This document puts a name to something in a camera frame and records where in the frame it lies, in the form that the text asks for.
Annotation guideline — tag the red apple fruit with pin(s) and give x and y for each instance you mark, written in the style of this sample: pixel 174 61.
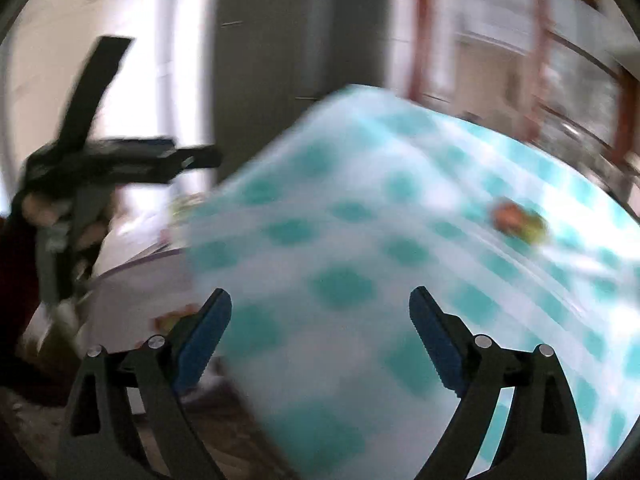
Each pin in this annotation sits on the red apple fruit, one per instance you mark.
pixel 508 217

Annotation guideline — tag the dark grey refrigerator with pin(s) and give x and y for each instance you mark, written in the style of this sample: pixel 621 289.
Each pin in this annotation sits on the dark grey refrigerator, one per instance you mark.
pixel 272 59

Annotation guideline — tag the brown wooden door frame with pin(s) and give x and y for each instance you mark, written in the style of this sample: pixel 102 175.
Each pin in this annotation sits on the brown wooden door frame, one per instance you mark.
pixel 540 71

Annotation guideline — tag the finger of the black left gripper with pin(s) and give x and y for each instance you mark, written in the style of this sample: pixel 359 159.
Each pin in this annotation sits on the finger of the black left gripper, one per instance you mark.
pixel 160 157

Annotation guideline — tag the green tomato far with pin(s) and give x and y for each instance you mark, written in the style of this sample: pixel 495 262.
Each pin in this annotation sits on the green tomato far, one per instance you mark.
pixel 532 229

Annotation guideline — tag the person's hand on gripper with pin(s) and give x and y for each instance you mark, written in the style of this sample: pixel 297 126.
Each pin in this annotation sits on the person's hand on gripper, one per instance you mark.
pixel 39 211

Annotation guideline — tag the teal white checkered tablecloth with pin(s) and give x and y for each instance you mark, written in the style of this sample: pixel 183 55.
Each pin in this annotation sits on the teal white checkered tablecloth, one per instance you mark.
pixel 321 239

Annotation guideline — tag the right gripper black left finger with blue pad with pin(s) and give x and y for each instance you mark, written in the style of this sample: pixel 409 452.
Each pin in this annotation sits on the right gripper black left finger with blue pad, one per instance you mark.
pixel 99 439

